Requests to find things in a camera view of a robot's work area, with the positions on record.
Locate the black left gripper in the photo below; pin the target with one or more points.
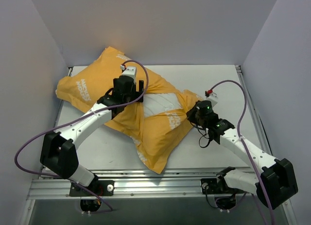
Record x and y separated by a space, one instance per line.
137 89

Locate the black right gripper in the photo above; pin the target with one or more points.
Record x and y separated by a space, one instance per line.
192 115

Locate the white pillow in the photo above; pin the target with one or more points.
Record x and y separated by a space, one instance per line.
154 104

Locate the yellow printed pillowcase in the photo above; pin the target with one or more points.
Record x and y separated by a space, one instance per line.
156 136

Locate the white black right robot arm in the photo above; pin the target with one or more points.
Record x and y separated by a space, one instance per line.
273 180

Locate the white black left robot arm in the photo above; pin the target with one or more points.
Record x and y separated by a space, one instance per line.
59 150

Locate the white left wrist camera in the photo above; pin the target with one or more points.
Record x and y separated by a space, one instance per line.
129 71

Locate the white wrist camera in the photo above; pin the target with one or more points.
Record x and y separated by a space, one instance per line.
211 96
129 71

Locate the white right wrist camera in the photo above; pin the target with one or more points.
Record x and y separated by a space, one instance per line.
211 96

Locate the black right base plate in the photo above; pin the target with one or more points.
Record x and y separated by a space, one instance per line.
211 186

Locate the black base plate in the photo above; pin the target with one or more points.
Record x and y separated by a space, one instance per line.
211 186
101 188

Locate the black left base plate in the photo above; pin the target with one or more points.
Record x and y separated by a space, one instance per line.
101 188

